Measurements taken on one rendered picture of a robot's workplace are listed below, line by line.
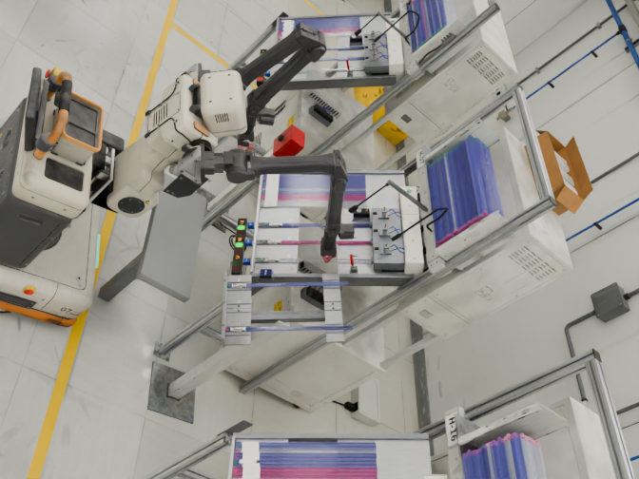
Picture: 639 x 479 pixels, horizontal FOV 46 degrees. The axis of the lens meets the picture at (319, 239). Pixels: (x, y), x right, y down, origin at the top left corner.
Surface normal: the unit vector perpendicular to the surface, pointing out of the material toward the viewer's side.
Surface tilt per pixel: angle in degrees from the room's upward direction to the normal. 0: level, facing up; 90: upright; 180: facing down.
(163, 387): 0
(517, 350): 90
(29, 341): 0
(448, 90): 90
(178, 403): 0
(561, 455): 90
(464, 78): 90
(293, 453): 45
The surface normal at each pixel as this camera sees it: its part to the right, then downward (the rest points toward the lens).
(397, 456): -0.03, -0.69
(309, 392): -0.02, 0.73
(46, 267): 0.69, -0.49
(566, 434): -0.73, -0.47
